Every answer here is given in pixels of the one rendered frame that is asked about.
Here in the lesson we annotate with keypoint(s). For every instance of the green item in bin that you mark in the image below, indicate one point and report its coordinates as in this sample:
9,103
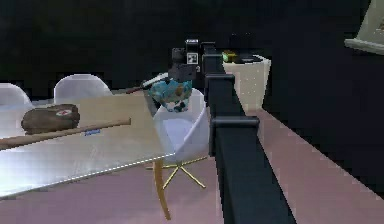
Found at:
229,56

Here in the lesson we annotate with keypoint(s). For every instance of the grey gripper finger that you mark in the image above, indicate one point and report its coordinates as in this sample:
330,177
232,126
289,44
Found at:
154,80
150,101

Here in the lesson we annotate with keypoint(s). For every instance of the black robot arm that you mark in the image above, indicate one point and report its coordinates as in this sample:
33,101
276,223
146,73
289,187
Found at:
246,173

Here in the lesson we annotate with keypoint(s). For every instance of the pale wooden dining table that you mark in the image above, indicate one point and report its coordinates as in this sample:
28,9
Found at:
100,146

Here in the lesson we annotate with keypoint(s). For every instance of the wooden baseball bat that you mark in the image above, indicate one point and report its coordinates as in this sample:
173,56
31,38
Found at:
63,132

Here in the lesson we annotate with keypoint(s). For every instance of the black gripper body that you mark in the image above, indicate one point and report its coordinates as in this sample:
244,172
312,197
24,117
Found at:
181,71

